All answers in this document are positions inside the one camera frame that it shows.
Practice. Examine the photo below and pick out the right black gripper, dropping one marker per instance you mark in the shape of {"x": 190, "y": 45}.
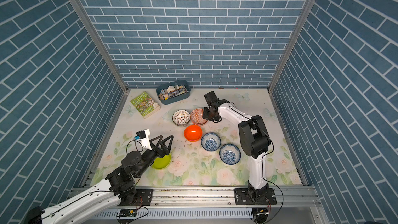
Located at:
{"x": 205, "y": 110}

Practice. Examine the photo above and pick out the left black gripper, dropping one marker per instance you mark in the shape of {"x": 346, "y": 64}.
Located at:
{"x": 163, "y": 151}

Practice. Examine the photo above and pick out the orange geometric pattern bowl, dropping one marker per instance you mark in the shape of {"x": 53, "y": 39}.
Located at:
{"x": 196, "y": 117}

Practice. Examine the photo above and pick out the brown lattice bowl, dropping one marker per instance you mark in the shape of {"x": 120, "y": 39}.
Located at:
{"x": 181, "y": 118}

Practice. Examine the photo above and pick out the blue floral bowl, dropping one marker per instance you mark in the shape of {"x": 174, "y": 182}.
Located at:
{"x": 211, "y": 141}
{"x": 229, "y": 154}

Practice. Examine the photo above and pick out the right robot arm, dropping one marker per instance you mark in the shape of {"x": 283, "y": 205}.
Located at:
{"x": 254, "y": 141}

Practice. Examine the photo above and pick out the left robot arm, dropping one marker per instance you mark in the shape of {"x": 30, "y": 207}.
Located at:
{"x": 118, "y": 187}

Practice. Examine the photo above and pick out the lime green bowl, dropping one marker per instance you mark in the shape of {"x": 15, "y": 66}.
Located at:
{"x": 162, "y": 163}

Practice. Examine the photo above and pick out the plain orange bowl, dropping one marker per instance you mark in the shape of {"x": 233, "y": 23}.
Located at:
{"x": 193, "y": 133}

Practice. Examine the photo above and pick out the items in bin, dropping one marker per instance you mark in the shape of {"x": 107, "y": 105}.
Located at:
{"x": 172, "y": 91}

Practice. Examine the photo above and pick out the teal plastic bin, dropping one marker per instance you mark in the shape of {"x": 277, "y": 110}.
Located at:
{"x": 175, "y": 99}

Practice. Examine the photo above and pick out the green paperback book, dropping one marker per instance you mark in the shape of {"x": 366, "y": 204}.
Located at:
{"x": 145, "y": 104}

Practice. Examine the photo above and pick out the left circuit board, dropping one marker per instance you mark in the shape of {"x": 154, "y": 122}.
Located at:
{"x": 127, "y": 213}

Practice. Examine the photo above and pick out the circuit board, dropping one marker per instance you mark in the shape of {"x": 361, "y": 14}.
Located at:
{"x": 127, "y": 213}
{"x": 260, "y": 215}

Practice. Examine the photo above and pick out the white vent strip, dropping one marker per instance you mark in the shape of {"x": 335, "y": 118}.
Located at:
{"x": 178, "y": 213}

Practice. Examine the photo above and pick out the right circuit board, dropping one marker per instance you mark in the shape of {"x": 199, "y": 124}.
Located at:
{"x": 260, "y": 215}

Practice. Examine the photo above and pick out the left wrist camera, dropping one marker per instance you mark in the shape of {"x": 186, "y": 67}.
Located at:
{"x": 143, "y": 138}

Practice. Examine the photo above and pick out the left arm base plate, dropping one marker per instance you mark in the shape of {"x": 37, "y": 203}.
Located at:
{"x": 138, "y": 197}

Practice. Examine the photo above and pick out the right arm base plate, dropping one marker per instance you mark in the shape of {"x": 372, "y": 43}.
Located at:
{"x": 245, "y": 196}

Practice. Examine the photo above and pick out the aluminium rail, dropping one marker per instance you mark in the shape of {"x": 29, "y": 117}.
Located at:
{"x": 223, "y": 196}

